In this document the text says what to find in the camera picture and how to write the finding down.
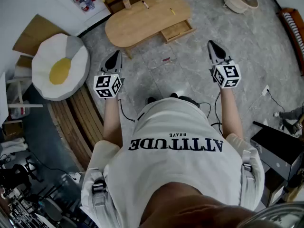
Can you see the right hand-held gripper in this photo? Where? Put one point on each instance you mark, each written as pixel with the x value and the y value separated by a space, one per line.
pixel 228 76

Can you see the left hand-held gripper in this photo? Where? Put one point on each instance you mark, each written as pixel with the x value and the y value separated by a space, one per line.
pixel 107 85

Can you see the wooden table drawer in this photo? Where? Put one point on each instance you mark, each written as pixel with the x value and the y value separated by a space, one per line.
pixel 174 29

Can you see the black white marker pen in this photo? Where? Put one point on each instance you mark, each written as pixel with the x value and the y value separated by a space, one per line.
pixel 145 4

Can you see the person's left forearm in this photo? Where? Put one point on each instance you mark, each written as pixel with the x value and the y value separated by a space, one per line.
pixel 112 122

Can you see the person's right forearm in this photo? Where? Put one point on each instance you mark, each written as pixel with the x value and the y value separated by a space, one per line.
pixel 231 113

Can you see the wooden coffee table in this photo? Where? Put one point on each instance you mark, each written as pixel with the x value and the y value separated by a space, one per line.
pixel 142 25

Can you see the person's left black shoe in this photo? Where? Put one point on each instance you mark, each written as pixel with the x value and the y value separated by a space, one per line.
pixel 151 100

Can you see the person's black shoe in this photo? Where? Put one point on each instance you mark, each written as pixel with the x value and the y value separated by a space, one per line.
pixel 173 95
pixel 151 100

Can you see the person's black trousers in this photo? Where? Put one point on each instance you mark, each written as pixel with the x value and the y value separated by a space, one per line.
pixel 188 99

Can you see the egg-shaped bean bag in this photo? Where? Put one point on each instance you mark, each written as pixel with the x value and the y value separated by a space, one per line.
pixel 59 63

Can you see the white power strip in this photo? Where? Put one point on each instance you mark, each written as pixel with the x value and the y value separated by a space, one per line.
pixel 265 90

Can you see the person's right black shoe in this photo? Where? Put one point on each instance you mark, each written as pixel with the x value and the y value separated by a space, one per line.
pixel 173 95

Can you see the clear bottle brown drink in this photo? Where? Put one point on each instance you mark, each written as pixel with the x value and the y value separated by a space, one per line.
pixel 127 3

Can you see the stack of wooden slats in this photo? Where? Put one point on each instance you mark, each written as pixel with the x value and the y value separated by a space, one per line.
pixel 80 122

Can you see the water bottle red label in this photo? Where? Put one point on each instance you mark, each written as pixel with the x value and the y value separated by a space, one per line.
pixel 84 7
pixel 89 2

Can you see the orange sofa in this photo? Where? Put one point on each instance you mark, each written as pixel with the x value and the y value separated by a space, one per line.
pixel 291 32

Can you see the striped throw blanket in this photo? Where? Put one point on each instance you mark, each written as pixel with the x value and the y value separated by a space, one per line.
pixel 295 30

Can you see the brown cardboard sheet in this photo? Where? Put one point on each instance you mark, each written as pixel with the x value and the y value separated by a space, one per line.
pixel 35 32

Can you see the person's white printed shirt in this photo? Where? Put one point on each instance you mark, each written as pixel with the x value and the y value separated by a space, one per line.
pixel 175 155

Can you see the black box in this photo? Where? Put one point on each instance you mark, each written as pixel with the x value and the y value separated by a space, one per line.
pixel 278 148

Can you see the white stool frame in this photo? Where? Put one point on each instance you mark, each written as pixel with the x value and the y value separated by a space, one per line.
pixel 20 91

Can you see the clear head mount rim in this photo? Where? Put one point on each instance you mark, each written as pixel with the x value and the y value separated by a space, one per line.
pixel 280 216

